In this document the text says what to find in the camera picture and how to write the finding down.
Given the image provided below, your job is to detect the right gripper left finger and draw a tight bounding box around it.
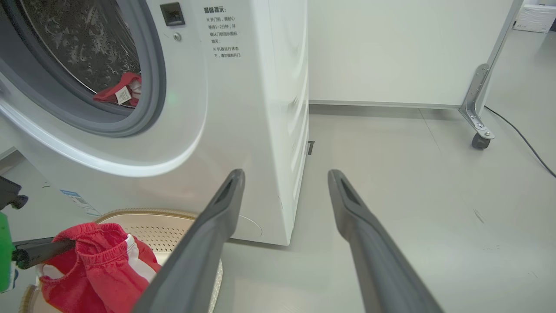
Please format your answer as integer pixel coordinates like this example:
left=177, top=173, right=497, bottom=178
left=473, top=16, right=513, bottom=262
left=132, top=169, right=246, bottom=313

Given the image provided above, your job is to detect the red garment with ribbed waistband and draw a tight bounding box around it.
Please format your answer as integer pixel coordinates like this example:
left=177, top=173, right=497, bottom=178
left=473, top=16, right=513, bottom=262
left=38, top=222, right=162, bottom=313

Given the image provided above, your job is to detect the white mobile partition panel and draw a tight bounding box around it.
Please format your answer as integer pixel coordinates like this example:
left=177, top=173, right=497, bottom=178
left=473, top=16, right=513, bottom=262
left=308, top=0, right=515, bottom=110

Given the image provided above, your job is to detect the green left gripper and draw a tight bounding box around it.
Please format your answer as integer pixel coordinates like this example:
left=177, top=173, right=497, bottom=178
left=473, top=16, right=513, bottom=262
left=0, top=212, right=77, bottom=293

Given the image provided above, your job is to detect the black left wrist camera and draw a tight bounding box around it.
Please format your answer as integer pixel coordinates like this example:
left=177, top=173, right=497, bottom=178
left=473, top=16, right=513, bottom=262
left=0, top=176, right=29, bottom=212

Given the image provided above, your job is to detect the black floor power cable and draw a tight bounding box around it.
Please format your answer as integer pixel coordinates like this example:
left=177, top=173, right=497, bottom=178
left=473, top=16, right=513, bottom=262
left=484, top=105, right=556, bottom=178

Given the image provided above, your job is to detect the cream perforated laundry basket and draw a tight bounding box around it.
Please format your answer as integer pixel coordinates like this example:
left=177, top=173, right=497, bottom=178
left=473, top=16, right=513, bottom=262
left=20, top=208, right=223, bottom=313

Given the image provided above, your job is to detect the white front-load washing machine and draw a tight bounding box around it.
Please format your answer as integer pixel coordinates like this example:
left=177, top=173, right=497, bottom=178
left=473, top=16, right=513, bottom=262
left=0, top=0, right=310, bottom=246

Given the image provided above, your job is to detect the grey metal partition leg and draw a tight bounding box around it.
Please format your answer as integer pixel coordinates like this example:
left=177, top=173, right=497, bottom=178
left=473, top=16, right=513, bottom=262
left=459, top=0, right=524, bottom=140

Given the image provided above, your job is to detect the blue energy label sticker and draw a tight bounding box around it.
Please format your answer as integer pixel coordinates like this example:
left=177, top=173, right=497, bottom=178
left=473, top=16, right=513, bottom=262
left=60, top=190, right=101, bottom=216

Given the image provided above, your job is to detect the red garment with care tag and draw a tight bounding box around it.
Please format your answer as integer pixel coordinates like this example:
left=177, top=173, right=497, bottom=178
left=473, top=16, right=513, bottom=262
left=93, top=72, right=142, bottom=108

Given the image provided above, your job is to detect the white cardboard box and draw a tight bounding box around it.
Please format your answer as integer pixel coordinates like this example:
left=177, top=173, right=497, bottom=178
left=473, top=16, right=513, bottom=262
left=513, top=0, right=556, bottom=33

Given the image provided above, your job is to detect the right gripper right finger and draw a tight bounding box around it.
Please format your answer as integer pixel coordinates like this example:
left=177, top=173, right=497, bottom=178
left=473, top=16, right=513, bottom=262
left=328, top=169, right=444, bottom=313

